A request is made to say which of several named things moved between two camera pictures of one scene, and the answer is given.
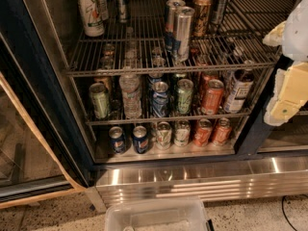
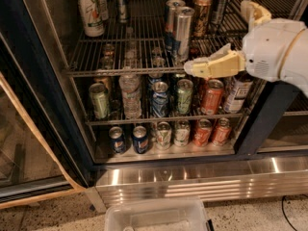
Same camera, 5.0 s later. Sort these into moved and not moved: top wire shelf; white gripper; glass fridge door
Moved: white gripper
Not moved: top wire shelf; glass fridge door
